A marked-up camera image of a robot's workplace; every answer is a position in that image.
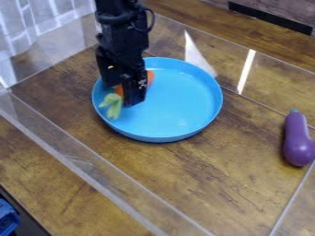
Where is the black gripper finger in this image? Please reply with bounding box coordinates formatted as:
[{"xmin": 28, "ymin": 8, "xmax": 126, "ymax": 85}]
[
  {"xmin": 96, "ymin": 56, "xmax": 122, "ymax": 88},
  {"xmin": 122, "ymin": 70, "xmax": 148, "ymax": 107}
]

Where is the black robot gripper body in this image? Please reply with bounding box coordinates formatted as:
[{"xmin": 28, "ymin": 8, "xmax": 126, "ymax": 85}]
[{"xmin": 95, "ymin": 0, "xmax": 150, "ymax": 74}]

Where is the blue object at corner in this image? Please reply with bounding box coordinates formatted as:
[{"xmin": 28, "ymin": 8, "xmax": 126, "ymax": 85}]
[{"xmin": 0, "ymin": 198, "xmax": 20, "ymax": 236}]

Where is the purple toy eggplant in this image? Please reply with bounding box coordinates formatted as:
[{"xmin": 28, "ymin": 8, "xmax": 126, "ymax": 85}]
[{"xmin": 283, "ymin": 109, "xmax": 315, "ymax": 167}]

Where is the blue round plate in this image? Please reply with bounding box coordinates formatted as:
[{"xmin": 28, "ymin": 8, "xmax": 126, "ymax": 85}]
[{"xmin": 91, "ymin": 57, "xmax": 225, "ymax": 143}]

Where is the clear acrylic enclosure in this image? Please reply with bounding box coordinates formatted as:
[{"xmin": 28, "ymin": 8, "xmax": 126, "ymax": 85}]
[{"xmin": 0, "ymin": 0, "xmax": 315, "ymax": 236}]

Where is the black bar in background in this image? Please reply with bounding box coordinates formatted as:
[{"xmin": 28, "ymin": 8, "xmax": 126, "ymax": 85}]
[{"xmin": 229, "ymin": 1, "xmax": 314, "ymax": 36}]

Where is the orange toy carrot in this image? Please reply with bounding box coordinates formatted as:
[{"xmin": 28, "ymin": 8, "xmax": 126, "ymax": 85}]
[{"xmin": 98, "ymin": 69, "xmax": 156, "ymax": 121}]

